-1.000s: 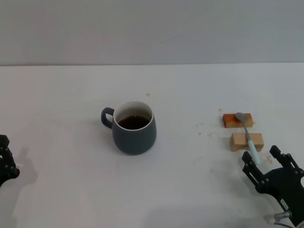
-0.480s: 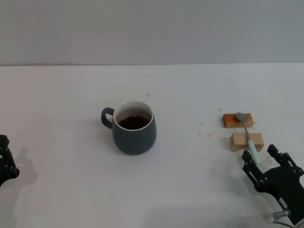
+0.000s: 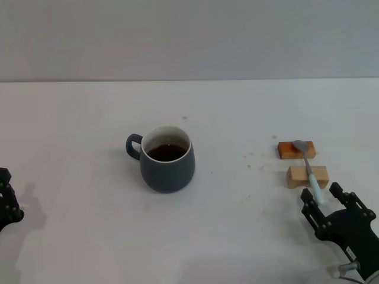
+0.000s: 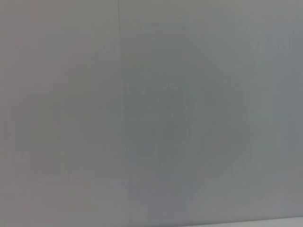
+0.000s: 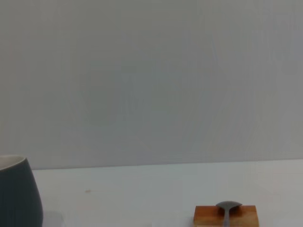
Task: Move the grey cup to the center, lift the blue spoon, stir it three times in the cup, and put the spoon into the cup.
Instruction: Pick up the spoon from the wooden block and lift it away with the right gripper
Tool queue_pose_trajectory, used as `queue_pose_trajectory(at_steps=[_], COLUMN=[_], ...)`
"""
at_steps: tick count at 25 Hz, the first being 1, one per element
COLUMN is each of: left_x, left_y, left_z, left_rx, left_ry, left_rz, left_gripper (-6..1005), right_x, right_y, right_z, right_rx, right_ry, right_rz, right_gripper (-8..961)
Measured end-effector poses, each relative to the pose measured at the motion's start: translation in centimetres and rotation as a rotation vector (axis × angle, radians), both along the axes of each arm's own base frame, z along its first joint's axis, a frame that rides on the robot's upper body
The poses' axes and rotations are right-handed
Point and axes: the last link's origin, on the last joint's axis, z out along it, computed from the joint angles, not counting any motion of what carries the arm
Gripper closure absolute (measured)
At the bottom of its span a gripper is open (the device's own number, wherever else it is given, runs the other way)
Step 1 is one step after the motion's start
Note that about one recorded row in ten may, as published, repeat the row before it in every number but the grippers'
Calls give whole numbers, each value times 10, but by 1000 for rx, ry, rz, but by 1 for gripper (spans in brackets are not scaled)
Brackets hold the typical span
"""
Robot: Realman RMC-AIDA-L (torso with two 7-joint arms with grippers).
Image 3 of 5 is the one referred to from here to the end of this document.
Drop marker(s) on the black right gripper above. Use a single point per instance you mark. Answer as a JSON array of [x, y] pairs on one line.
[[349, 233]]

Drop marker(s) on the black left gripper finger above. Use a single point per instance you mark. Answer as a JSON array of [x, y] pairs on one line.
[[9, 201]]

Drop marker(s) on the dark grey ceramic cup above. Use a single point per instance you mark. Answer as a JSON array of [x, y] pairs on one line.
[[168, 174]]

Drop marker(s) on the light wooden block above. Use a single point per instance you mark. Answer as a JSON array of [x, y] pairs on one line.
[[297, 176]]

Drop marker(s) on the orange-brown wooden block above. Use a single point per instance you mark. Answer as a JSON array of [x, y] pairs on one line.
[[285, 151]]

